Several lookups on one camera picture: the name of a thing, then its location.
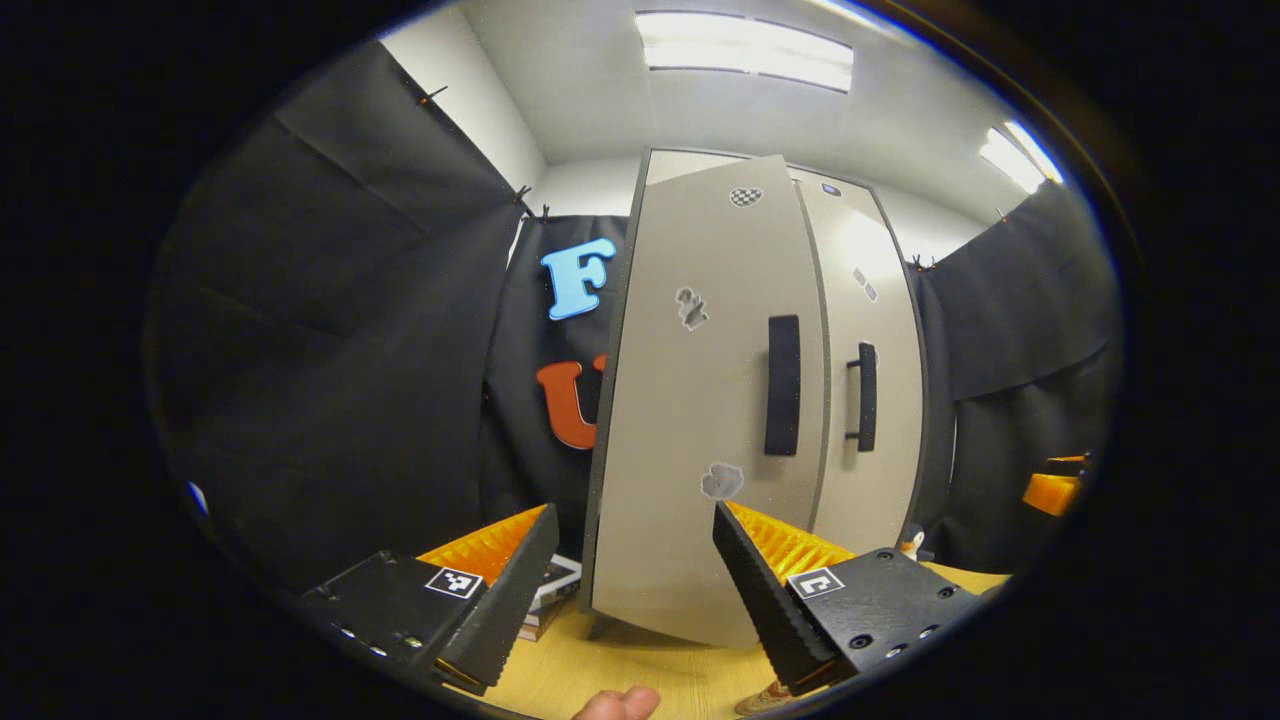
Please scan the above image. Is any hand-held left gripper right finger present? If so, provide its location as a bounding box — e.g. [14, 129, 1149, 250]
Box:
[712, 498, 986, 696]

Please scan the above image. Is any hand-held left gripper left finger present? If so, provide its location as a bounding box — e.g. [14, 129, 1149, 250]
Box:
[290, 503, 559, 698]

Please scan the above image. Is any round cork coaster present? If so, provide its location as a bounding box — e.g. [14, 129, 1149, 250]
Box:
[734, 680, 796, 717]

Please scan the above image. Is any grey cabinet door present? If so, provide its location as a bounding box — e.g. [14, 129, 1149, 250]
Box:
[794, 180, 927, 557]
[583, 154, 832, 651]

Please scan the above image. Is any rectangular ceiling light panel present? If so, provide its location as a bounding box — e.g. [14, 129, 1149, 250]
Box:
[634, 9, 857, 94]
[979, 119, 1067, 197]

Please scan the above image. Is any black door handle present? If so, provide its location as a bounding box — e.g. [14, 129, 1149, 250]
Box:
[844, 341, 880, 454]
[764, 314, 804, 458]

